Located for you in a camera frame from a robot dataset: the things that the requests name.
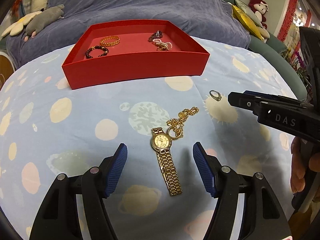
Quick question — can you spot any silver wristwatch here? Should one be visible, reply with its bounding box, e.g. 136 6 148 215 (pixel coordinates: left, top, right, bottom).
148 30 163 42

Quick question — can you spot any grey silver pillow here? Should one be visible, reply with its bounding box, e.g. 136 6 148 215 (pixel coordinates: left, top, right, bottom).
234 0 263 27

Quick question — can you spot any gold bangle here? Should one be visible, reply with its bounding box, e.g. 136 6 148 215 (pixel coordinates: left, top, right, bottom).
99 35 120 47

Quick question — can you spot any red monkey plush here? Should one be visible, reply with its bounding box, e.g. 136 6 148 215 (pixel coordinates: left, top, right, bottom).
248 0 268 29

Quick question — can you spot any blue-grey bed blanket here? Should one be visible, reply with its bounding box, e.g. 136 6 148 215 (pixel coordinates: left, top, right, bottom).
6 0 251 68

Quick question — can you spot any gold wristwatch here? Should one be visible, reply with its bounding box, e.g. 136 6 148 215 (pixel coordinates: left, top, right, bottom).
151 127 182 197

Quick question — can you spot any yellow gold pillow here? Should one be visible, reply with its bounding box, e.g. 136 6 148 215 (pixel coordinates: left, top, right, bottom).
232 5 264 41

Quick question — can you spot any gold chain bracelet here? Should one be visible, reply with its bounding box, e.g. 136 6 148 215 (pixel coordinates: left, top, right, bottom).
166 106 200 140

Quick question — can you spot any grey plush toy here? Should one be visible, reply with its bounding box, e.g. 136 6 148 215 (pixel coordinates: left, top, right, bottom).
24 4 65 42

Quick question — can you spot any pearl strand bracelet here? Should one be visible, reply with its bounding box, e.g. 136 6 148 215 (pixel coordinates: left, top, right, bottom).
152 38 174 52

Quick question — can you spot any planet print light-blue cloth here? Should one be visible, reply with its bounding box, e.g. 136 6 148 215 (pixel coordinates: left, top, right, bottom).
1 39 293 239

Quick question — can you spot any black bead bracelet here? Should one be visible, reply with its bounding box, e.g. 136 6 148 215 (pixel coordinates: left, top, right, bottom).
85 45 110 60

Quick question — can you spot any right hand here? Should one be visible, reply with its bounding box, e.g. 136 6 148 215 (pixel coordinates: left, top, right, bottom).
290 137 320 193

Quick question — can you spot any red open box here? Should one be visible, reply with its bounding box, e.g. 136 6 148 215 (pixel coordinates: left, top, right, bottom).
62 20 209 89

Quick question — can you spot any cream flower plush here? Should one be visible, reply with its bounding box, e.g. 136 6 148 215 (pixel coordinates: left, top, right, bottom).
1 11 42 38

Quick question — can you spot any silver stone ring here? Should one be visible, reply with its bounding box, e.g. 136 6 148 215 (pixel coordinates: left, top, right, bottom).
209 89 222 102

